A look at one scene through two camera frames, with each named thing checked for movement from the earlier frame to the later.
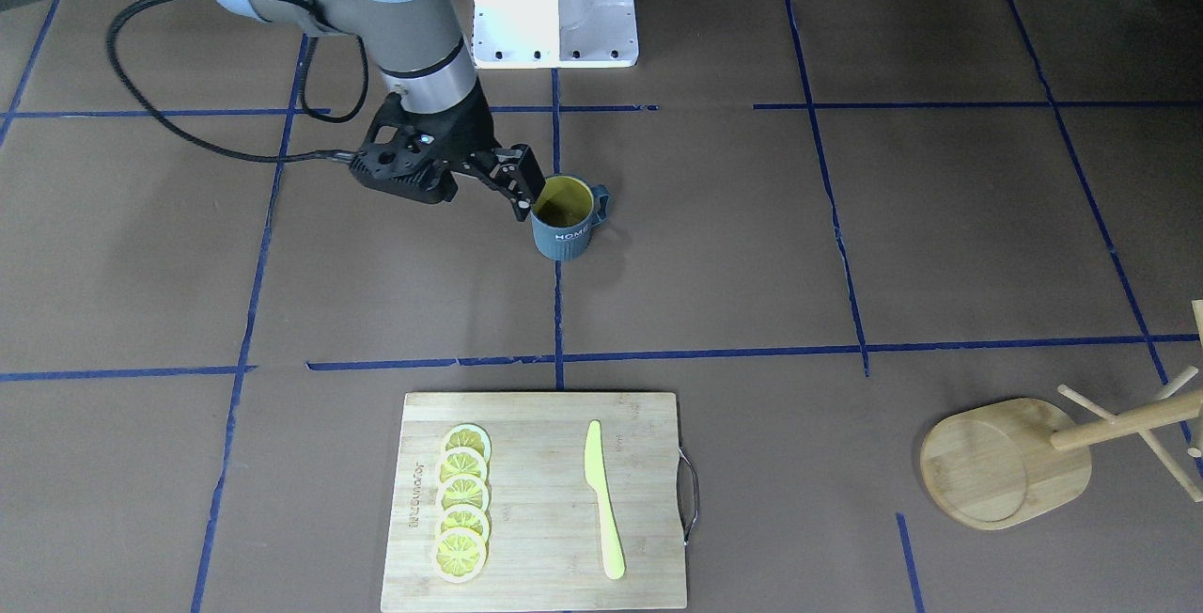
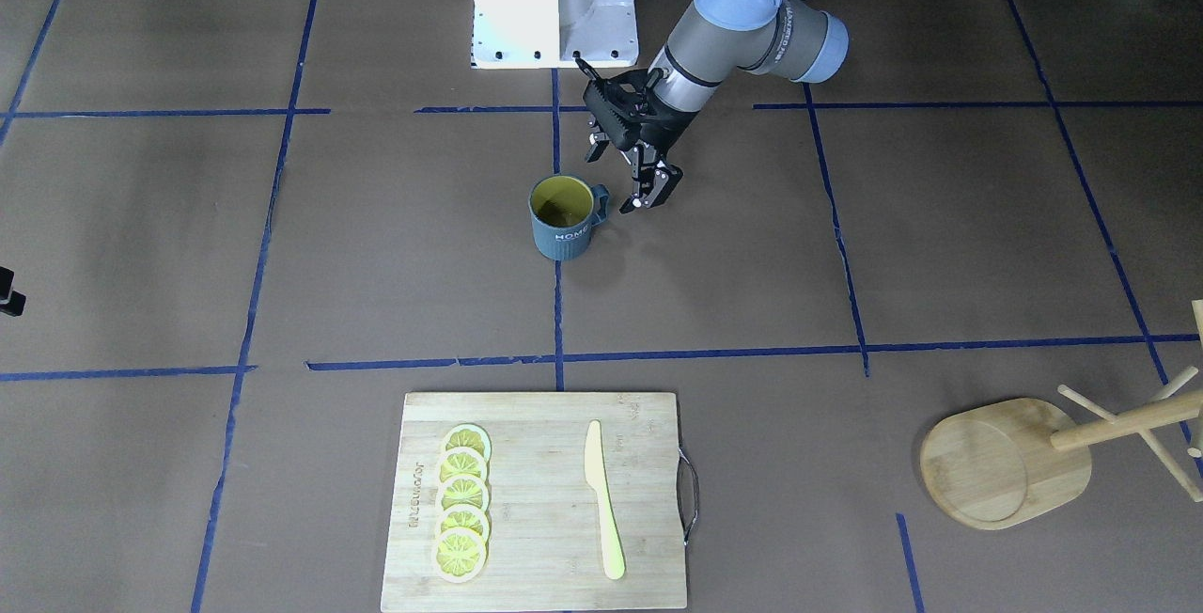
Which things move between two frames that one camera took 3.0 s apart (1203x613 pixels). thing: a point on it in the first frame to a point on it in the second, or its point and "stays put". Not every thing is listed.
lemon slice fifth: x=459 y=554 stays put
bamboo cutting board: x=544 y=550 stays put
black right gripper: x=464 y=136 to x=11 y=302
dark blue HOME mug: x=563 y=216 stays put
